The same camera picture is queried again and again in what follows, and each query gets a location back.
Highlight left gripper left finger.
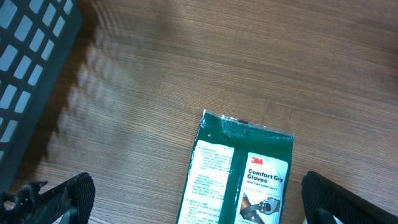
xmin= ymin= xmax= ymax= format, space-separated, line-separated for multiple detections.
xmin=1 ymin=172 xmax=96 ymax=224

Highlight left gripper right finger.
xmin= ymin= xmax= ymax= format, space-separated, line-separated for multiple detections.
xmin=301 ymin=171 xmax=397 ymax=224

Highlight dark grey mesh basket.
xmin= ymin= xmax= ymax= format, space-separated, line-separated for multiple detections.
xmin=1 ymin=0 xmax=83 ymax=191

